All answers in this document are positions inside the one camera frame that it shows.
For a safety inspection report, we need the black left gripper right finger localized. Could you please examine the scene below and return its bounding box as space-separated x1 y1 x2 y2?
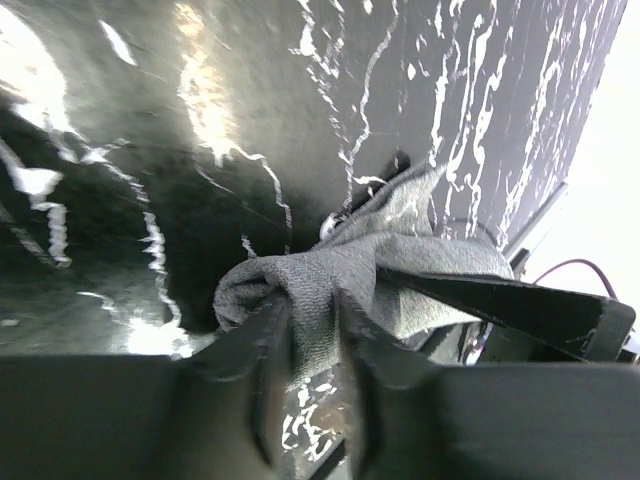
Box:
336 304 639 479

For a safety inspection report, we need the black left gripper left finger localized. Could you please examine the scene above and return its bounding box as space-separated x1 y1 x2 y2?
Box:
1 299 291 479

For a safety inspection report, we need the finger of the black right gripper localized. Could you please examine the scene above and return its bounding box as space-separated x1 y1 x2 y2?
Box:
378 268 636 362

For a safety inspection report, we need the grey cloth napkin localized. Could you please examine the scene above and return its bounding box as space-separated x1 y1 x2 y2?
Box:
213 162 513 388

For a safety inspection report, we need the right aluminium frame post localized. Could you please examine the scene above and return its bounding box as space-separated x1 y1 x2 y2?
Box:
502 182 570 261

